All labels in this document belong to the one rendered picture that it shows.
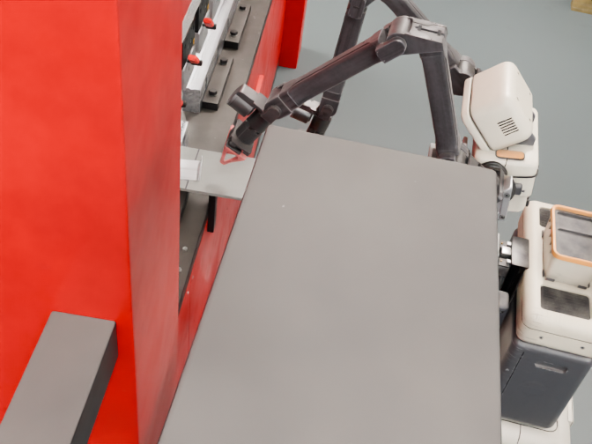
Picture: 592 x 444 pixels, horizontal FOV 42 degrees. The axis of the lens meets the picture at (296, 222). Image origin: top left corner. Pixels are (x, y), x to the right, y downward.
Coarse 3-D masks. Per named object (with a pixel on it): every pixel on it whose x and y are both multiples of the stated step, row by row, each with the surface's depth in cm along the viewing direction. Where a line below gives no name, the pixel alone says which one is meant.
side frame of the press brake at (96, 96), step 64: (0, 0) 65; (64, 0) 64; (128, 0) 67; (0, 64) 69; (64, 64) 69; (128, 64) 71; (0, 128) 75; (64, 128) 74; (128, 128) 75; (0, 192) 81; (64, 192) 79; (128, 192) 79; (0, 256) 88; (64, 256) 86; (128, 256) 85; (0, 320) 96; (128, 320) 93; (0, 384) 106; (128, 384) 102
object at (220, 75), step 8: (224, 56) 281; (216, 64) 277; (232, 64) 281; (216, 72) 274; (224, 72) 274; (216, 80) 270; (224, 80) 271; (208, 88) 266; (216, 88) 267; (224, 88) 270; (208, 96) 263; (216, 96) 263; (208, 104) 261; (216, 104) 261
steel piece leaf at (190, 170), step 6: (186, 162) 222; (192, 162) 222; (198, 162) 223; (186, 168) 220; (192, 168) 221; (198, 168) 221; (186, 174) 218; (192, 174) 219; (198, 174) 219; (192, 180) 217; (198, 180) 217
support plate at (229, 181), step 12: (192, 156) 225; (204, 156) 225; (216, 156) 226; (228, 156) 227; (204, 168) 222; (216, 168) 222; (228, 168) 223; (240, 168) 223; (252, 168) 224; (180, 180) 217; (204, 180) 218; (216, 180) 219; (228, 180) 219; (240, 180) 220; (192, 192) 215; (204, 192) 215; (216, 192) 215; (228, 192) 215; (240, 192) 216
